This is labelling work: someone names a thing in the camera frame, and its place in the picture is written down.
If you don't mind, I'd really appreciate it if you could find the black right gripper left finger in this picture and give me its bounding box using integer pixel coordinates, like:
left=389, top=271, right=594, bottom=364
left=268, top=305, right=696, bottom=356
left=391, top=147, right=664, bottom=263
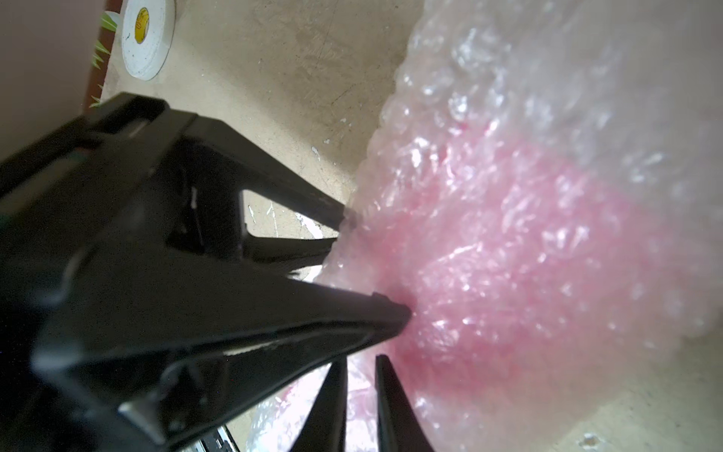
left=290, top=359, right=348, bottom=452

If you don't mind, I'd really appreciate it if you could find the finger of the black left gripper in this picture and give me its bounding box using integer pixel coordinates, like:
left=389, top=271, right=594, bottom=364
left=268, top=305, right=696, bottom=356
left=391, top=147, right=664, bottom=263
left=186, top=117, right=345, bottom=263
left=33, top=248, right=410, bottom=446

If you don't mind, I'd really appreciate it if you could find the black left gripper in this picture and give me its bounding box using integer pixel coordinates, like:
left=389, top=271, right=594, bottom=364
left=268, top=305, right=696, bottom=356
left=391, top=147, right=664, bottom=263
left=1, top=94, right=226, bottom=451

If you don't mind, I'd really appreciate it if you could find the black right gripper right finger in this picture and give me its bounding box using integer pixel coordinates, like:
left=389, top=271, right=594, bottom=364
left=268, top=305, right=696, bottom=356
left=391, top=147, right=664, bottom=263
left=375, top=355, right=434, bottom=452

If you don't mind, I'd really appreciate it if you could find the pink plastic wine glass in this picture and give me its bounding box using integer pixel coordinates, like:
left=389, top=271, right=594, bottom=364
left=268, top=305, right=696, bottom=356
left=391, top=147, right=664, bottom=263
left=321, top=132, right=721, bottom=434

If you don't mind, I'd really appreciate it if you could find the clear bubble wrap sheet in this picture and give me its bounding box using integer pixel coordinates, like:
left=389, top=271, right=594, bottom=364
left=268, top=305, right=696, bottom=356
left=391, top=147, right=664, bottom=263
left=245, top=0, right=723, bottom=452

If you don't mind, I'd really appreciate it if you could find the white tape roll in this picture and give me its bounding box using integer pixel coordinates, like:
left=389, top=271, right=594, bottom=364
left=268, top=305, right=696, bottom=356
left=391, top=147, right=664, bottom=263
left=120, top=0, right=176, bottom=81

